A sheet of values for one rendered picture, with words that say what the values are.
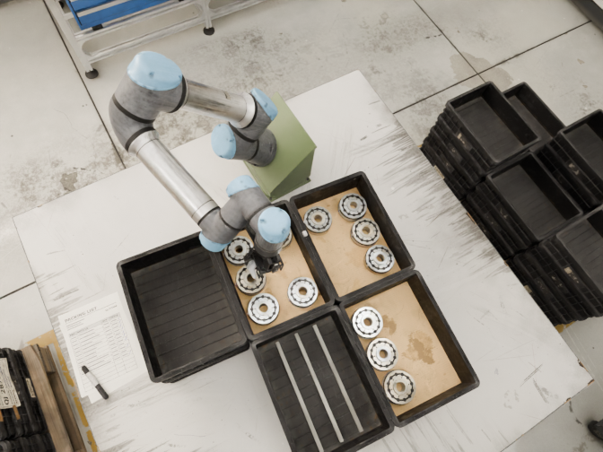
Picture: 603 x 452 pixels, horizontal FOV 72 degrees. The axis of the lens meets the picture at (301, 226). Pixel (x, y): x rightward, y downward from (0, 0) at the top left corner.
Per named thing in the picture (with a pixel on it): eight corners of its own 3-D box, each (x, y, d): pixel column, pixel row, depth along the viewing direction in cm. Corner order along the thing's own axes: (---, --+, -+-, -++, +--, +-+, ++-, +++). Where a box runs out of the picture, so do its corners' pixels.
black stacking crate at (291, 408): (251, 346, 138) (249, 343, 127) (331, 310, 144) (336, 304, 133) (300, 471, 125) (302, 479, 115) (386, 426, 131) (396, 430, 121)
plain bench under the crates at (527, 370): (86, 266, 225) (11, 217, 160) (336, 148, 262) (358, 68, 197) (218, 581, 179) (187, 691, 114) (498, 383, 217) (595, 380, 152)
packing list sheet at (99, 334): (52, 319, 147) (51, 318, 147) (116, 288, 153) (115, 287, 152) (85, 407, 138) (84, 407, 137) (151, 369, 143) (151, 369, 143)
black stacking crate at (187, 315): (126, 273, 144) (116, 263, 133) (209, 241, 150) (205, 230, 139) (161, 385, 132) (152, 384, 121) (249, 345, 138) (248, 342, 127)
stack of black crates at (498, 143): (415, 150, 249) (445, 101, 207) (455, 130, 256) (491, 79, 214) (456, 204, 237) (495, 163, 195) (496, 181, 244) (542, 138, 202)
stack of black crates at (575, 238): (502, 263, 226) (554, 234, 184) (542, 238, 233) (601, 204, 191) (551, 328, 214) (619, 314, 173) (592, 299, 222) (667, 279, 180)
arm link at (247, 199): (210, 202, 105) (235, 236, 102) (236, 171, 100) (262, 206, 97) (231, 199, 112) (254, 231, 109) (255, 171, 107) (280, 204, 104)
